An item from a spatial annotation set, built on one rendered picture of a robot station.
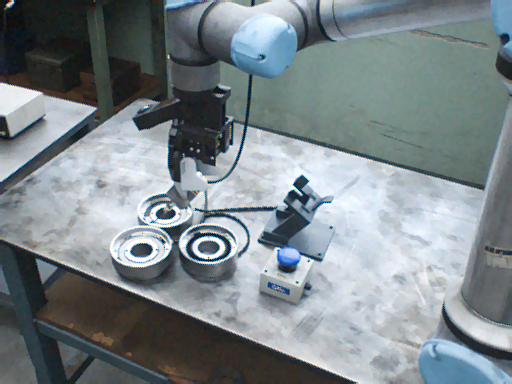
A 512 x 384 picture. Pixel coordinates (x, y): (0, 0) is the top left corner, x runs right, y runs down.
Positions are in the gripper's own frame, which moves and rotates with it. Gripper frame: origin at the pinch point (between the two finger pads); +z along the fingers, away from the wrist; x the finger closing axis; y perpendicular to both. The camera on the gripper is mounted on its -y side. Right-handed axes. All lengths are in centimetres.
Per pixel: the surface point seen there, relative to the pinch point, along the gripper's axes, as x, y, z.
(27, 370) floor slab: 5, -60, 93
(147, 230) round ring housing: -2.9, -6.5, 9.9
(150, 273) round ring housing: -11.1, -1.2, 11.0
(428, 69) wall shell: 158, 32, 34
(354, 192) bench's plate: 29.7, 25.2, 13.2
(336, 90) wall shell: 160, -6, 53
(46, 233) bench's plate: -8.3, -25.2, 13.2
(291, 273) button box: -3.5, 21.3, 8.7
